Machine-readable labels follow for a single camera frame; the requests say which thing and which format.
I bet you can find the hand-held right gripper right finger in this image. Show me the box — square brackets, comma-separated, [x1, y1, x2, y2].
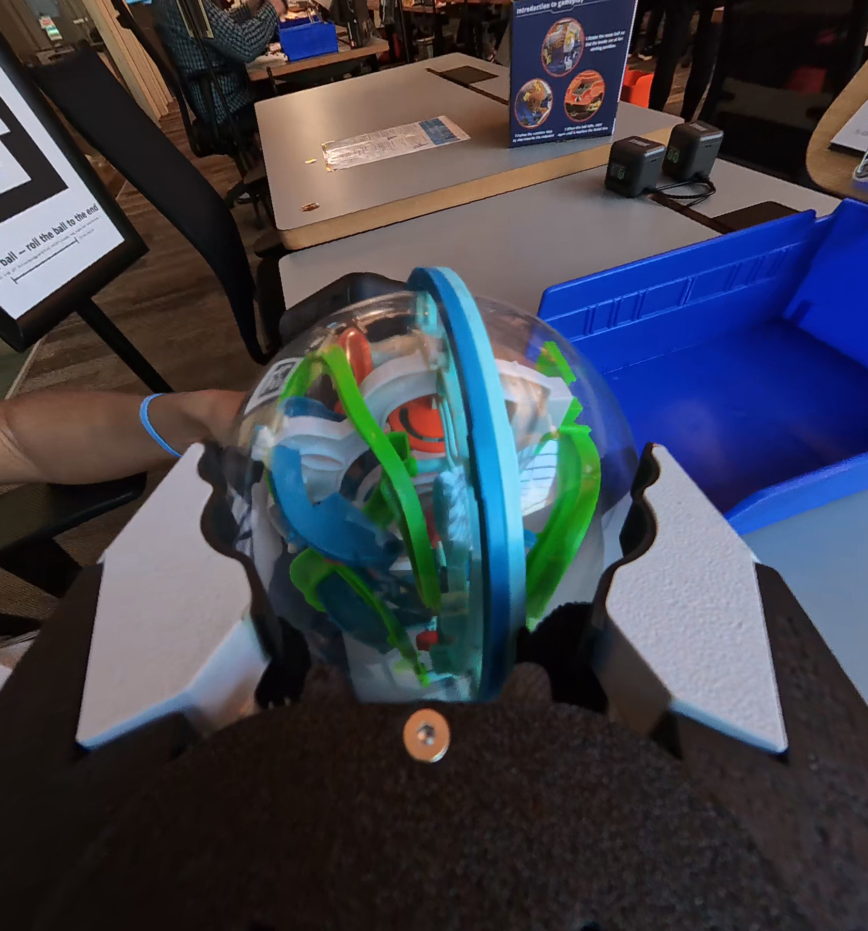
[590, 441, 789, 754]

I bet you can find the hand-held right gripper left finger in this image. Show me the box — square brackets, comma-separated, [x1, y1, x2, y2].
[76, 441, 276, 750]

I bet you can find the clear plastic maze ball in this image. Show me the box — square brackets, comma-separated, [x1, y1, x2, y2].
[234, 265, 640, 705]

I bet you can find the person's left forearm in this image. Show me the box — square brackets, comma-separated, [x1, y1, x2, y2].
[0, 393, 176, 487]

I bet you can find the person's left hand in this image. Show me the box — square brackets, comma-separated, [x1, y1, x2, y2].
[161, 389, 249, 458]

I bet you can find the grey office desk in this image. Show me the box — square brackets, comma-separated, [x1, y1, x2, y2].
[253, 52, 688, 252]

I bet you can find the printed paper sheet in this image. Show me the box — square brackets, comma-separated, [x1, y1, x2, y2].
[320, 115, 473, 173]

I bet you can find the blue wristband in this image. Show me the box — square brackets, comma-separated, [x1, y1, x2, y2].
[139, 393, 185, 459]

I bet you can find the small blue bin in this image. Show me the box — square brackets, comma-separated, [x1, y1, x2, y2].
[277, 15, 340, 63]

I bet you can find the blue plastic bin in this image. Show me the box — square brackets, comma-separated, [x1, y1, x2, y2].
[536, 198, 868, 537]

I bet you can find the black framed marker sign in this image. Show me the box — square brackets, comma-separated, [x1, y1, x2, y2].
[0, 0, 173, 394]

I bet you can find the blue game leaflet stand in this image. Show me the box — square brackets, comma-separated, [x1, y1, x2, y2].
[508, 0, 640, 150]

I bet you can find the wooden instruction board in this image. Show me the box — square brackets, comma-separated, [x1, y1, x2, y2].
[805, 62, 868, 213]

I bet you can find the black cable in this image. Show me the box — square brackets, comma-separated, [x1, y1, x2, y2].
[641, 178, 718, 213]

